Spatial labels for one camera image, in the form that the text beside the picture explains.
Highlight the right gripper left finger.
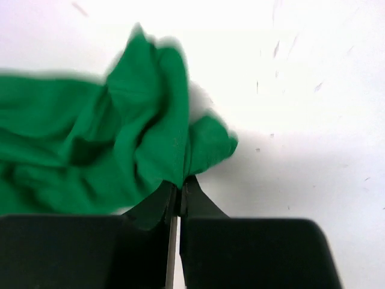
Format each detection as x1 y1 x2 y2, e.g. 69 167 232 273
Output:
123 182 176 231

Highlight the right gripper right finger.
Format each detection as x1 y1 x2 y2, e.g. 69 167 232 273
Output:
180 176 230 225

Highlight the green t shirt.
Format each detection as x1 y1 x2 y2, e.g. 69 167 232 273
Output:
1 26 238 214

